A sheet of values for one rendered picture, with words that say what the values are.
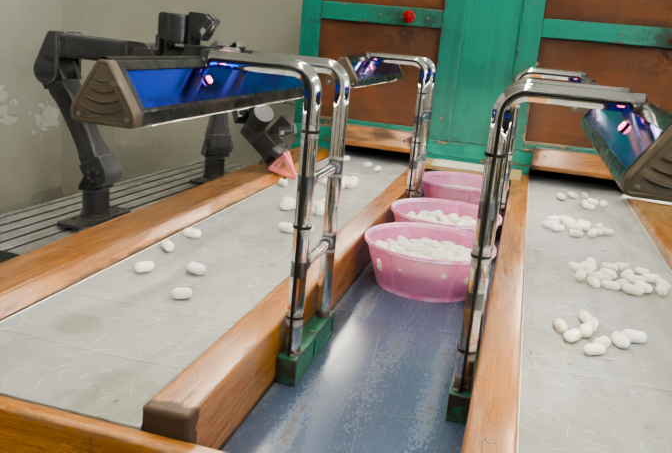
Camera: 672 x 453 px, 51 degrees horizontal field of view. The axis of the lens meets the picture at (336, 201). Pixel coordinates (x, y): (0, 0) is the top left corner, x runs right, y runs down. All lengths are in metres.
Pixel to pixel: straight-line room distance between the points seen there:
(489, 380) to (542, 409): 0.07
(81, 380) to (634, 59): 1.97
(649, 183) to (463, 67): 1.79
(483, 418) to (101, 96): 0.53
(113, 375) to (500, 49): 1.81
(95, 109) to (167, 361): 0.33
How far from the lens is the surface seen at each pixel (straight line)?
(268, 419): 0.94
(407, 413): 0.98
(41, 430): 0.84
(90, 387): 0.88
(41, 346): 0.98
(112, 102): 0.77
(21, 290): 1.11
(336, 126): 1.06
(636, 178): 0.67
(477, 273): 0.91
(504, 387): 0.89
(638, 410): 0.98
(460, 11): 2.42
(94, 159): 1.73
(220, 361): 0.87
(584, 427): 0.90
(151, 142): 3.86
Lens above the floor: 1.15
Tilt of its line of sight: 13 degrees down
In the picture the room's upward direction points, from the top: 5 degrees clockwise
